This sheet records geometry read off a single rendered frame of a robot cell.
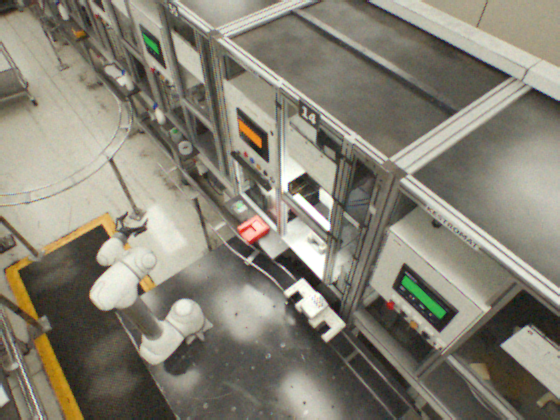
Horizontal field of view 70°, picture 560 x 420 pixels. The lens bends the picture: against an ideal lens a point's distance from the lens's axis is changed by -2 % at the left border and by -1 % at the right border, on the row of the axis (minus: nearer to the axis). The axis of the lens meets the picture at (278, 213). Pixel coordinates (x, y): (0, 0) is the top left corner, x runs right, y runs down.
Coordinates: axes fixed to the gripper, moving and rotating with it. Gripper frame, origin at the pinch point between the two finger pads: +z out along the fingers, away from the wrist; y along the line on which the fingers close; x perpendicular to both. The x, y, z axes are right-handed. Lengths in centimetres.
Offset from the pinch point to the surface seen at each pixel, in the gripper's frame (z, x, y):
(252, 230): 10, -11, -72
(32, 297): -1, 125, 86
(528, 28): 298, -137, -268
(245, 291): -13, 20, -80
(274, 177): -5, -64, -75
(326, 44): 12, -131, -79
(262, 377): -60, 29, -104
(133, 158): 156, 74, 77
